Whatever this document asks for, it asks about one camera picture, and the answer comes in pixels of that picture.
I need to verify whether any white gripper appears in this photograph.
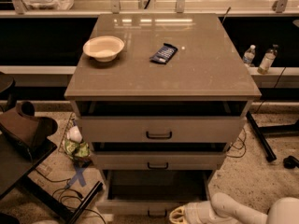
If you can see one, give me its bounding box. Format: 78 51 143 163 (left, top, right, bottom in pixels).
169 201 231 224

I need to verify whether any grey drawer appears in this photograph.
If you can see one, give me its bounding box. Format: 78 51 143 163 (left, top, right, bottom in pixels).
96 170 213 217
77 117 246 143
91 151 226 170

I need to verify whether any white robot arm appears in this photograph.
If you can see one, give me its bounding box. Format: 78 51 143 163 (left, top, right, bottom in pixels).
169 192 299 224

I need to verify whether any grey drawer cabinet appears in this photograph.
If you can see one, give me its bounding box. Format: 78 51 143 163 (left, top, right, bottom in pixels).
64 12 262 185

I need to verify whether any blue tape cross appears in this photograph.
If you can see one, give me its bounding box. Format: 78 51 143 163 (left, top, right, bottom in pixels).
67 167 86 187

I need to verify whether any black table leg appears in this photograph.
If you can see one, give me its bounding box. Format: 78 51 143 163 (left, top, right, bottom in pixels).
246 112 277 162

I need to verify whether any green patterned bag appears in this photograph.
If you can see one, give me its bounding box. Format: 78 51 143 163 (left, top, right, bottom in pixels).
63 139 91 162

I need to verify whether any white round object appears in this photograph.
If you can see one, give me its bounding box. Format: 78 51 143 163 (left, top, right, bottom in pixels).
66 126 82 143

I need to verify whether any blue snack bar wrapper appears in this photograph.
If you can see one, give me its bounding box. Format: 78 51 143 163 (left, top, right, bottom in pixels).
149 43 178 64

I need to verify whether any black office chair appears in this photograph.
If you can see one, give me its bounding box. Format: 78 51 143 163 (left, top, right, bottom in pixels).
0 72 105 224

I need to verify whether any clear water bottle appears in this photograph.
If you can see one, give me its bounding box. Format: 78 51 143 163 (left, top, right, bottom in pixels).
242 45 256 67

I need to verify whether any white bowl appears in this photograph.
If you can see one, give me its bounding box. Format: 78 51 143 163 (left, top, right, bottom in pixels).
83 35 124 63

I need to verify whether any bottle with yellow liquid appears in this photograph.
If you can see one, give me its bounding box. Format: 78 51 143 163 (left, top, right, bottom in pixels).
258 44 278 75

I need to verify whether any black cable behind cabinet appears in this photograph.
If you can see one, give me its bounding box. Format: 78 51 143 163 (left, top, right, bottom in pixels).
226 127 248 159

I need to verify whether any black floor cable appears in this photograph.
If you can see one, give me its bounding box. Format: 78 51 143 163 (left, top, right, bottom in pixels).
34 167 107 224

